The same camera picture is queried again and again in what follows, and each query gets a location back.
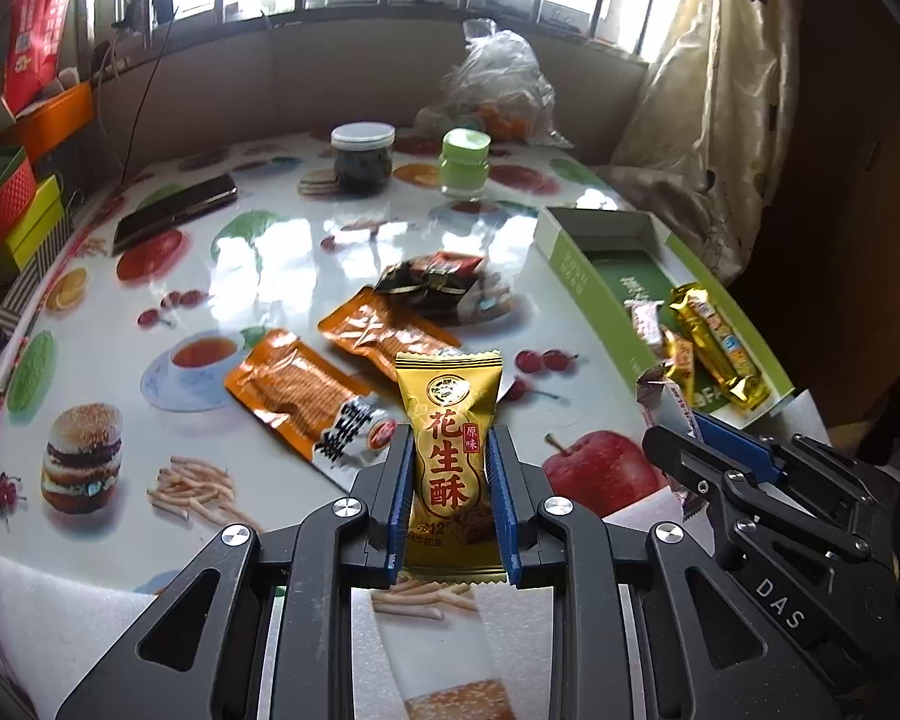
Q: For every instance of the red snack bag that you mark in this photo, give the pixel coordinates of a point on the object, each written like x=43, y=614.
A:
x=36, y=30

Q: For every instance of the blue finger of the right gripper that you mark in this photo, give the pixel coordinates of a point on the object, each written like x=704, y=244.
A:
x=742, y=447
x=690, y=463

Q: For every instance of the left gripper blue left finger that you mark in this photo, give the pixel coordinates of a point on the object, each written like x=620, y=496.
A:
x=353, y=542

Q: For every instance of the clear plastic bag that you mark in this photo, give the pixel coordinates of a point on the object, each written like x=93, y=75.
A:
x=498, y=89

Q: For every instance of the black smartphone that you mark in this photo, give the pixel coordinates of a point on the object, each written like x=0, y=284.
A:
x=175, y=209

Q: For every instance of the orange box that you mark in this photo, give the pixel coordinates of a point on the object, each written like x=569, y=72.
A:
x=52, y=123

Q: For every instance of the white foam sheet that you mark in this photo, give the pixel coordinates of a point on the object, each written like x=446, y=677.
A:
x=70, y=584

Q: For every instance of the orange snack pouch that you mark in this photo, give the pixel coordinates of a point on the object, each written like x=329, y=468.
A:
x=330, y=419
x=372, y=327

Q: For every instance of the dark jar white lid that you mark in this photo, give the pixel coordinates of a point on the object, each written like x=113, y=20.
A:
x=362, y=156

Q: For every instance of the green glass jar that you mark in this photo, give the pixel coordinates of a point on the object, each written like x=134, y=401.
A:
x=464, y=163

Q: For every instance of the green white gift box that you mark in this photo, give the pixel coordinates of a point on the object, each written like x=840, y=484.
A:
x=624, y=270

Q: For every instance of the gold peanut candy packet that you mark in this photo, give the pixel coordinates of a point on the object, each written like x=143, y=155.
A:
x=451, y=403

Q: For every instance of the beige patterned curtain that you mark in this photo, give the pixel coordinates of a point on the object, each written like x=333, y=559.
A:
x=706, y=143

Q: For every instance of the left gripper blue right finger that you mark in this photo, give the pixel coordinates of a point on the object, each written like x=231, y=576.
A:
x=548, y=542

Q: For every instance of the red black snack packet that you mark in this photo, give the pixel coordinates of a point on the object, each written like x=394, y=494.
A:
x=432, y=285

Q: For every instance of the pink white snack packet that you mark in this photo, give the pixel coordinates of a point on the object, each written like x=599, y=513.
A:
x=663, y=404

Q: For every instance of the yellow green box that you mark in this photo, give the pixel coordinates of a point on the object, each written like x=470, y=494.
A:
x=45, y=211

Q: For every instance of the long gold snack bar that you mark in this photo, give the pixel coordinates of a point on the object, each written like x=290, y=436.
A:
x=679, y=363
x=718, y=347

